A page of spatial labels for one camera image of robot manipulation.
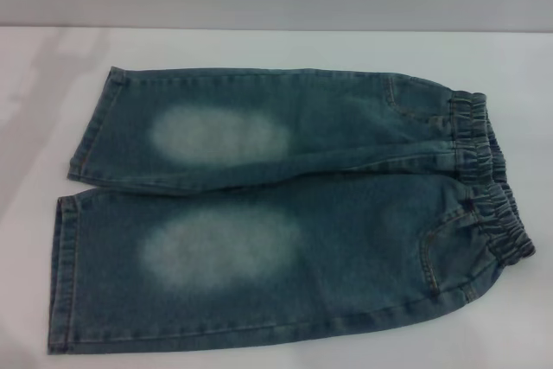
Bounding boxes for blue denim shorts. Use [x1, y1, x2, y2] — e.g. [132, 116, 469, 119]
[45, 65, 539, 358]

